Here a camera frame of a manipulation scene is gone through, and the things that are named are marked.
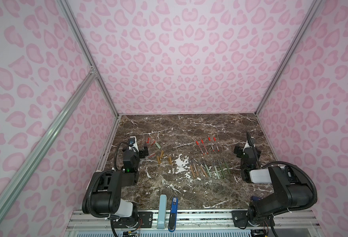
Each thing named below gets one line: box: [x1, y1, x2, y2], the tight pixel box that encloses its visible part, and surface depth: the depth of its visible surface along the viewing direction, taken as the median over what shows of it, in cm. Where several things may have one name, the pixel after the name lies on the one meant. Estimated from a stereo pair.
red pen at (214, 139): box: [213, 136, 220, 152], surface depth 103 cm
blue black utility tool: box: [168, 197, 179, 233], surface depth 75 cm
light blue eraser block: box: [157, 194, 168, 230], surface depth 73 cm
